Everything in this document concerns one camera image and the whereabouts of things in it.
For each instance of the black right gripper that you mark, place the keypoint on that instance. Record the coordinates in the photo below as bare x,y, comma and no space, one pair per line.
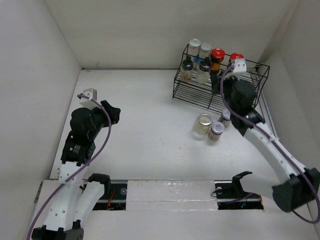
215,80

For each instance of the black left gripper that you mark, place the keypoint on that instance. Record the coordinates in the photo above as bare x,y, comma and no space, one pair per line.
113,111

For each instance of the black-capped white powder bottle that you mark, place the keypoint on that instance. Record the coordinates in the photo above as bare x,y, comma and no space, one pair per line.
203,71

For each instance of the red-capped dark sauce bottle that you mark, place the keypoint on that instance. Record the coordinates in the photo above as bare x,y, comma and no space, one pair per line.
217,56

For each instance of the black-capped brown spice bottle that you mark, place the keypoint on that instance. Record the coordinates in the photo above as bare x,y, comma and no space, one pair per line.
186,70

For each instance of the red-lid brown sauce jar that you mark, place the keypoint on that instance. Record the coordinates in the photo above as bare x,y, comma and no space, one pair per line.
233,57

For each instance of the silver-capped blue-label shaker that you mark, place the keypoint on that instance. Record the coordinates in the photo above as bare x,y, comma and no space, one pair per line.
193,50
204,51

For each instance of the white-lid spice jar back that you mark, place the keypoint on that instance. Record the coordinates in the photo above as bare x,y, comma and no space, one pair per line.
225,117

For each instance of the white-lid spice jar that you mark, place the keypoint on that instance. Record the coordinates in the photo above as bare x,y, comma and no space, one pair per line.
225,117
216,131

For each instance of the clear glass jar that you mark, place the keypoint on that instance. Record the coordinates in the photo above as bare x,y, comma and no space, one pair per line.
201,126

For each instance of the white-lid spice jar front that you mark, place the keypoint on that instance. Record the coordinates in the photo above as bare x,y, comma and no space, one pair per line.
216,131

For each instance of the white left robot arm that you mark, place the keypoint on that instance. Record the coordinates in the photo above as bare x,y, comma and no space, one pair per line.
63,214

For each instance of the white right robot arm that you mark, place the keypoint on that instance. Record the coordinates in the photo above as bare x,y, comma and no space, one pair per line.
295,185

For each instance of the black wire shelf rack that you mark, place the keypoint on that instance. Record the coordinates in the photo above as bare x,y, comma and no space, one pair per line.
202,95

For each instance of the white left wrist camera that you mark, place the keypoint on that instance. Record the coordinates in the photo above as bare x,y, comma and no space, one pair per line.
86,97

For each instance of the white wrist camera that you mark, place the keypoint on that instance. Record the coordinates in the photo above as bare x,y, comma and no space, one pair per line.
86,97
237,68

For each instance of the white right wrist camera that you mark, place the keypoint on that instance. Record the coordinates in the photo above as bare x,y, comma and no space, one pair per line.
237,68

